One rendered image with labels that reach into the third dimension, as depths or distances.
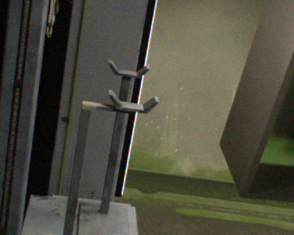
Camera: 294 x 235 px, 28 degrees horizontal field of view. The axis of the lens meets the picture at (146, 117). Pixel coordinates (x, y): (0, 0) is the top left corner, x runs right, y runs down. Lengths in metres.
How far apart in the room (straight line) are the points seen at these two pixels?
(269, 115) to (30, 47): 1.24
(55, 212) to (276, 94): 1.04
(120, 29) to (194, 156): 1.69
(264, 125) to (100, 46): 0.81
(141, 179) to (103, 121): 1.52
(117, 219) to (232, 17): 2.28
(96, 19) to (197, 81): 1.76
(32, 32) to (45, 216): 0.40
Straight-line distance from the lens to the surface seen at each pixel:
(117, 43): 1.49
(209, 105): 3.16
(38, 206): 1.24
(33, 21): 0.97
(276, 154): 2.59
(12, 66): 0.99
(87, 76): 1.51
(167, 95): 3.12
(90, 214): 1.22
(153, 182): 3.05
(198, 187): 3.09
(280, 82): 2.03
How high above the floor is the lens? 1.38
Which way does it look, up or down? 19 degrees down
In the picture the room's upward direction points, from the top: 10 degrees clockwise
